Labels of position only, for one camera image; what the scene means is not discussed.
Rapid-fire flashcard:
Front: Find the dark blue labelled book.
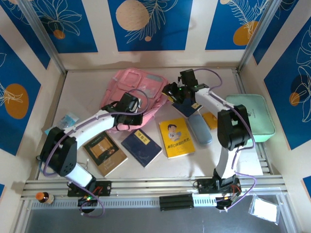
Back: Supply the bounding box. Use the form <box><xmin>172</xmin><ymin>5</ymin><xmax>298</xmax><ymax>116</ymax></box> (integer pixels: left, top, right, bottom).
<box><xmin>121</xmin><ymin>129</ymin><xmax>163</xmax><ymax>168</ymax></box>
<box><xmin>171</xmin><ymin>97</ymin><xmax>204</xmax><ymax>119</ymax></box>

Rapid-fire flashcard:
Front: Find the pink school backpack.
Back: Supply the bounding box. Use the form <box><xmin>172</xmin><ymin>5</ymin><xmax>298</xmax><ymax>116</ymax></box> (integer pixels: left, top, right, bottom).
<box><xmin>101</xmin><ymin>67</ymin><xmax>171</xmax><ymax>134</ymax></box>

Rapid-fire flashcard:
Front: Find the brown gold cover book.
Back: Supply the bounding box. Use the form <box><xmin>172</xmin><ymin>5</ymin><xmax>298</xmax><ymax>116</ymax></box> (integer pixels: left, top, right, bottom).
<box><xmin>83</xmin><ymin>131</ymin><xmax>129</xmax><ymax>177</ymax></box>

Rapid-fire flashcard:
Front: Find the grey blue pencil case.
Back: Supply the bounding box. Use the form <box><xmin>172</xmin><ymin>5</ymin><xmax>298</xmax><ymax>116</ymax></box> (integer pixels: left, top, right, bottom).
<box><xmin>188</xmin><ymin>113</ymin><xmax>213</xmax><ymax>146</ymax></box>

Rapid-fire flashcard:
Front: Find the yellow cartoon cover book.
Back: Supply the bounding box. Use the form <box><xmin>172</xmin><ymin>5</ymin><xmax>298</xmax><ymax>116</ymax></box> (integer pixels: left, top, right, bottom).
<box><xmin>158</xmin><ymin>118</ymin><xmax>196</xmax><ymax>160</ymax></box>

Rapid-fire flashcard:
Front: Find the blue tissue pack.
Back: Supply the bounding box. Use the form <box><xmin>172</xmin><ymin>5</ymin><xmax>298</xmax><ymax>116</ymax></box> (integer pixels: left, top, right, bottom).
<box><xmin>44</xmin><ymin>111</ymin><xmax>80</xmax><ymax>135</ymax></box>

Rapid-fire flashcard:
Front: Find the clear bag white pad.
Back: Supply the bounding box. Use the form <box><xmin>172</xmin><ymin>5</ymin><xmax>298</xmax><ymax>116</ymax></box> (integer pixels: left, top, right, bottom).
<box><xmin>248</xmin><ymin>194</ymin><xmax>280</xmax><ymax>225</ymax></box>

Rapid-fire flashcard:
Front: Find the mint green zip case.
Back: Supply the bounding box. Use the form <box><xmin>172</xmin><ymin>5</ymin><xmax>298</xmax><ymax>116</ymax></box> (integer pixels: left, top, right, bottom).
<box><xmin>225</xmin><ymin>94</ymin><xmax>276</xmax><ymax>143</ymax></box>

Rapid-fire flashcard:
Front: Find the black controller board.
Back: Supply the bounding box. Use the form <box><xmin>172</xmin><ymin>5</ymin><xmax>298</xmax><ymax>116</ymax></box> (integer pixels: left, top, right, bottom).
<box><xmin>77</xmin><ymin>196</ymin><xmax>98</xmax><ymax>207</ymax></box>
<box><xmin>216</xmin><ymin>194</ymin><xmax>241</xmax><ymax>210</ymax></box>

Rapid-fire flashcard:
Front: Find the brown bottle orange cap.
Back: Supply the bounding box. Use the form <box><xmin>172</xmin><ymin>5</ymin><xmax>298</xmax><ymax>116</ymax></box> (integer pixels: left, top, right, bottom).
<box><xmin>35</xmin><ymin>191</ymin><xmax>55</xmax><ymax>205</ymax></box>

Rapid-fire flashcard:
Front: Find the aluminium frame rail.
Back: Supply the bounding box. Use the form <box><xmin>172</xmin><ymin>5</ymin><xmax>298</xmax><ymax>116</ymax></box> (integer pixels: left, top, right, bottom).
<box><xmin>20</xmin><ymin>177</ymin><xmax>289</xmax><ymax>201</ymax></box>

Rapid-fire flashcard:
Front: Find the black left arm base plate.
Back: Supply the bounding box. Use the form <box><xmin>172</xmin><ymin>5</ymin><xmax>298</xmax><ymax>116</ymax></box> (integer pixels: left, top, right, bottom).
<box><xmin>67</xmin><ymin>180</ymin><xmax>112</xmax><ymax>197</ymax></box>

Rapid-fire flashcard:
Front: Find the grey slotted cable duct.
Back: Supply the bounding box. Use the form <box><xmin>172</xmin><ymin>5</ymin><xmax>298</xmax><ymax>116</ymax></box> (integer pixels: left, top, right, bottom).
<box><xmin>31</xmin><ymin>198</ymin><xmax>161</xmax><ymax>210</ymax></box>

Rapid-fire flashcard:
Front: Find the aluminium frame post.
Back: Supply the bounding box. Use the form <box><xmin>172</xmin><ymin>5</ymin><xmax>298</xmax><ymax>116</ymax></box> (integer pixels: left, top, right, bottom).
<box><xmin>18</xmin><ymin>0</ymin><xmax>68</xmax><ymax>75</ymax></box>
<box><xmin>237</xmin><ymin>0</ymin><xmax>280</xmax><ymax>71</ymax></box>

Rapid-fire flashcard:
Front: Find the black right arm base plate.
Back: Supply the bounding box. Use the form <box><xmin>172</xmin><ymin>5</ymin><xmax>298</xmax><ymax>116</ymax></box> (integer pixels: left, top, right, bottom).
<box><xmin>197</xmin><ymin>178</ymin><xmax>242</xmax><ymax>195</ymax></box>

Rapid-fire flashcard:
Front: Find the black cable duct block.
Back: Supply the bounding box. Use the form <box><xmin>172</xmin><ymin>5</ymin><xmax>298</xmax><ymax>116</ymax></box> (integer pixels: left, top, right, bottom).
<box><xmin>159</xmin><ymin>193</ymin><xmax>195</xmax><ymax>212</ymax></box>

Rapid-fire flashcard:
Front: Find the white slotted cable duct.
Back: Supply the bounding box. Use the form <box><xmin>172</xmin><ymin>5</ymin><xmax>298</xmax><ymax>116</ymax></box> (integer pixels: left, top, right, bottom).
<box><xmin>193</xmin><ymin>193</ymin><xmax>217</xmax><ymax>207</ymax></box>

